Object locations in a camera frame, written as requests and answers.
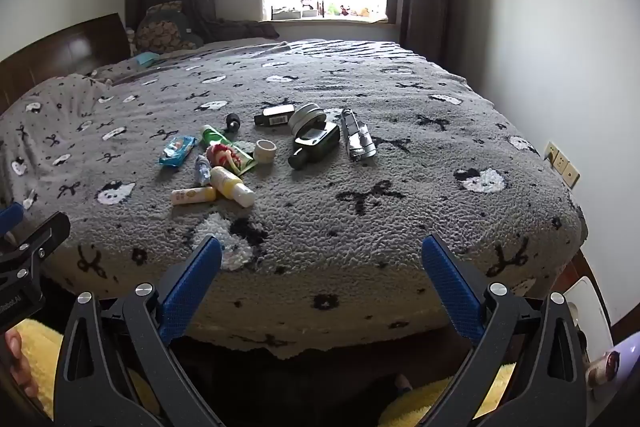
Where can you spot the dark patterned cushion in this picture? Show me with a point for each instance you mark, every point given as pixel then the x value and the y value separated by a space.
pixel 160 29

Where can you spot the small clear plastic bottle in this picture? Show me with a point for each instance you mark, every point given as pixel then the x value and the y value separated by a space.
pixel 202 169

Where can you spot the grey printed blanket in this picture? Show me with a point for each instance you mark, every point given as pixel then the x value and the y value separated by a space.
pixel 400 187

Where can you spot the dark red toy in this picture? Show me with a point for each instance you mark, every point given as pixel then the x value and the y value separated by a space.
pixel 344 10

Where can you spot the white tape roll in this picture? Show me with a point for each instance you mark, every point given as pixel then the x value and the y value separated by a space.
pixel 265 158

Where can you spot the green squeeze tube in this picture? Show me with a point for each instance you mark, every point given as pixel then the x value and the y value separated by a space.
pixel 215 138

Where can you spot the small dark green bottle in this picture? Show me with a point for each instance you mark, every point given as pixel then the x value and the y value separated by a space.
pixel 233 122

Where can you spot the yellow white lotion bottle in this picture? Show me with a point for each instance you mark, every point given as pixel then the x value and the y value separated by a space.
pixel 230 186

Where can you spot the white storage box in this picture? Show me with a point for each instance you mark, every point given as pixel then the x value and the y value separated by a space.
pixel 239 3

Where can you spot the white plastic container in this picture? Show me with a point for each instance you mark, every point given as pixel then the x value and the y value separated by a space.
pixel 587 302

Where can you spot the yellow toy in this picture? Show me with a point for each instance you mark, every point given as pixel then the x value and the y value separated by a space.
pixel 365 12

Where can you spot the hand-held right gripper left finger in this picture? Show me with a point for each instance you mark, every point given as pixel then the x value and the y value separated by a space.
pixel 192 287

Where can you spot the purple plastic object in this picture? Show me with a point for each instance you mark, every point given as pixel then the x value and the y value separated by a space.
pixel 622 354

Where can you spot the striped bed sheet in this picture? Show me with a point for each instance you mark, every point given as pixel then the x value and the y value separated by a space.
pixel 340 48

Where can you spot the teal cloth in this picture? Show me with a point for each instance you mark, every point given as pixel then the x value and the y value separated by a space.
pixel 145 58

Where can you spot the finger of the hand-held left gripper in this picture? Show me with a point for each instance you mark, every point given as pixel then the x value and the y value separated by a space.
pixel 47 234
pixel 10 216

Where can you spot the beige wall socket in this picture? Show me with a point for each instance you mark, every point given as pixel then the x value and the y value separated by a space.
pixel 571 177

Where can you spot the dark green labelled bottle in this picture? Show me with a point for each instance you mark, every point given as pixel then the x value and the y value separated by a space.
pixel 272 117

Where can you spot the wooden headboard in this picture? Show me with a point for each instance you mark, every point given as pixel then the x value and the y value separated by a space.
pixel 65 47

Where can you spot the person's left hand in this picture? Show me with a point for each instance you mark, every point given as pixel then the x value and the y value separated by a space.
pixel 20 372

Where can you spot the silver foil packet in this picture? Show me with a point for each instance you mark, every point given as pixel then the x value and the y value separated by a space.
pixel 356 137

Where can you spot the white wall socket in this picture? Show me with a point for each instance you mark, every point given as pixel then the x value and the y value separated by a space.
pixel 552 152

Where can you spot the brown monkey plush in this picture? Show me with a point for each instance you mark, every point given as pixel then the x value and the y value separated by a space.
pixel 307 3

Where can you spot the brown cloth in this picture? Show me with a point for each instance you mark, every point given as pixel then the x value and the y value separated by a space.
pixel 245 28

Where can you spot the round metal tin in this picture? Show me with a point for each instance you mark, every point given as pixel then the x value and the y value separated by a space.
pixel 305 119

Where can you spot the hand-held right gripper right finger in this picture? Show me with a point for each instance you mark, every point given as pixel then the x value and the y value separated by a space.
pixel 450 287

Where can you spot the white tray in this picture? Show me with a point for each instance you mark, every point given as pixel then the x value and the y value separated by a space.
pixel 287 13

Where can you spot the blue wet wipes packet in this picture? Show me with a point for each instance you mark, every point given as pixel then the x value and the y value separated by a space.
pixel 176 151

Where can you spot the small yellow tube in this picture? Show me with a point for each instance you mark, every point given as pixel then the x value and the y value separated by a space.
pixel 192 195

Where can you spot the grey dotted pillow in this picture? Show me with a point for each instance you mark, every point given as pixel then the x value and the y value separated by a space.
pixel 125 69
pixel 45 132

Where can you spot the large dark green glass bottle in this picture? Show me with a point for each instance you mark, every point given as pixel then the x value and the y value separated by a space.
pixel 312 147

